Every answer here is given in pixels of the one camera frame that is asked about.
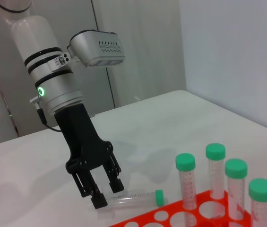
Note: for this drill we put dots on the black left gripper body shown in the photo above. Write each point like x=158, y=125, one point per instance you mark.
x=81, y=137

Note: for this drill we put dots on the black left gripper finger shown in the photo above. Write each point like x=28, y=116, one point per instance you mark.
x=99, y=201
x=116, y=185

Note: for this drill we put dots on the clear test tube green cap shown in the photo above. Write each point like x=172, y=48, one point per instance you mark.
x=236, y=168
x=135, y=198
x=185, y=162
x=262, y=188
x=215, y=151

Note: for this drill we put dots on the orange test tube rack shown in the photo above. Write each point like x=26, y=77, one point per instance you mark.
x=193, y=220

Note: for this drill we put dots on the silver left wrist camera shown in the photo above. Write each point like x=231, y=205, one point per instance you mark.
x=95, y=47

